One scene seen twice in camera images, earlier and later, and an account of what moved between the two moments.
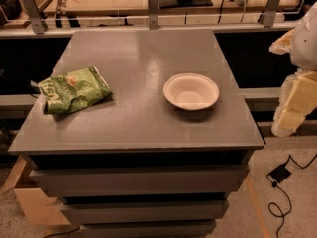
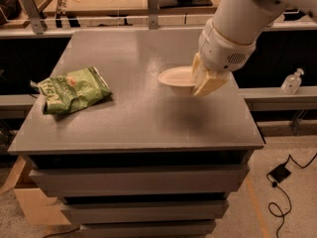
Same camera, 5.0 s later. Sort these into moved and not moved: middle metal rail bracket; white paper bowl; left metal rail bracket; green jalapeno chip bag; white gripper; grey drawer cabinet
Moved: white paper bowl; white gripper
Not moved: grey drawer cabinet; left metal rail bracket; middle metal rail bracket; green jalapeno chip bag
